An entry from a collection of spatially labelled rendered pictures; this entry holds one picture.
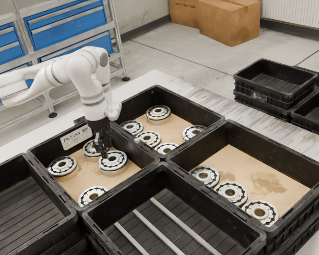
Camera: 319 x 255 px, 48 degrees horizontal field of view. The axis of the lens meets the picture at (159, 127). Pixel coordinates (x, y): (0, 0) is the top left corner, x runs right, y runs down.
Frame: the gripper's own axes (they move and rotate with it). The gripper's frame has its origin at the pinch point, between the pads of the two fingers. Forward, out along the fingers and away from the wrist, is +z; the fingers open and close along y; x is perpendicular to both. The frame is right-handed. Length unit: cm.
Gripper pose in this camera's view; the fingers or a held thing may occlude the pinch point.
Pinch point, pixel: (106, 149)
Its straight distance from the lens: 120.4
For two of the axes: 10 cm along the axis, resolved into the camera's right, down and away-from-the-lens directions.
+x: 9.9, -0.5, -1.4
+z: 1.2, 8.1, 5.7
